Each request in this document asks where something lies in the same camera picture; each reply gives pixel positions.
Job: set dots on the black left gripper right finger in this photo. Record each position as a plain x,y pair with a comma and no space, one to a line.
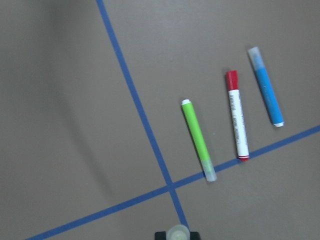
194,235

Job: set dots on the green highlighter pen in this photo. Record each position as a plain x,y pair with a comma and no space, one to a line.
198,140

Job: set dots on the blue marker pen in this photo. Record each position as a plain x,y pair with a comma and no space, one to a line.
266,88

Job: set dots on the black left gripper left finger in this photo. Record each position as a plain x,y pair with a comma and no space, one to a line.
160,235

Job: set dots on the yellow highlighter pen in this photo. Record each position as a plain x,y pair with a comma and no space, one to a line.
178,232

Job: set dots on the white red-capped marker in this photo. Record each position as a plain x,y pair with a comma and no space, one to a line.
237,115

